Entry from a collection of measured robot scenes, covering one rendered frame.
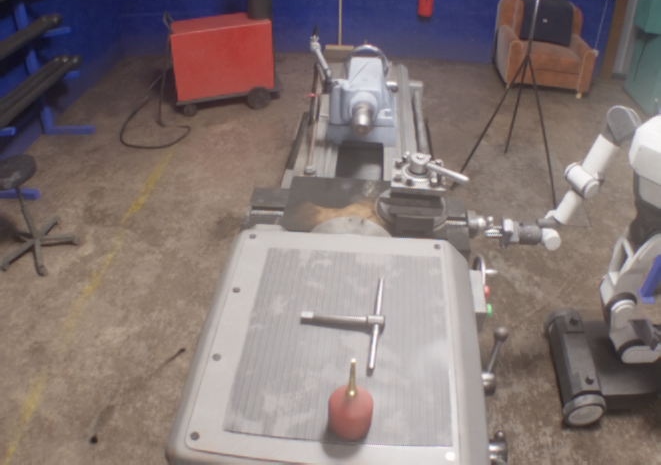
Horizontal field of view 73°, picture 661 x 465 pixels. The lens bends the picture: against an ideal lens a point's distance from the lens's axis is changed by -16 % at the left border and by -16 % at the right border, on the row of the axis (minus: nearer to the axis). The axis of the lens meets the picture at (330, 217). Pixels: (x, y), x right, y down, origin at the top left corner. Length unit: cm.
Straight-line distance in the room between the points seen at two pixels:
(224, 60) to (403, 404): 396
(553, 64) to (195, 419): 499
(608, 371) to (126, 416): 223
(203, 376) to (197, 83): 388
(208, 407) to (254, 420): 8
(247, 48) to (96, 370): 292
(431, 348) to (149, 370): 191
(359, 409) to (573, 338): 196
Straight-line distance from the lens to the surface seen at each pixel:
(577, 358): 253
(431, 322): 93
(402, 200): 163
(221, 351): 89
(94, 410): 258
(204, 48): 449
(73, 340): 290
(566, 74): 553
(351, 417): 73
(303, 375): 85
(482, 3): 588
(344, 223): 132
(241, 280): 100
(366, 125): 198
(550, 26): 560
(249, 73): 460
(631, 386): 258
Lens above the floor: 203
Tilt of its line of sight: 38 degrees down
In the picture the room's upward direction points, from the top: straight up
